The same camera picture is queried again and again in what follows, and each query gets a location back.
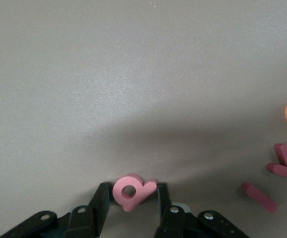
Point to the dark red foam letter i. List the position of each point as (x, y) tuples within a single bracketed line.
[(259, 197)]

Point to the brown table cover sheet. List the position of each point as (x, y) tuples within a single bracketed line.
[(108, 74)]

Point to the dark red foam letter k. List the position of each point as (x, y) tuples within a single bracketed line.
[(285, 171)]

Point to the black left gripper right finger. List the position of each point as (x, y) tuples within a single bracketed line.
[(165, 203)]

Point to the pink foam letter p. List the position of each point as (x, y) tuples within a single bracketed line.
[(138, 196)]

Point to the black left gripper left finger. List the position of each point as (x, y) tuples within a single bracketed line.
[(101, 203)]

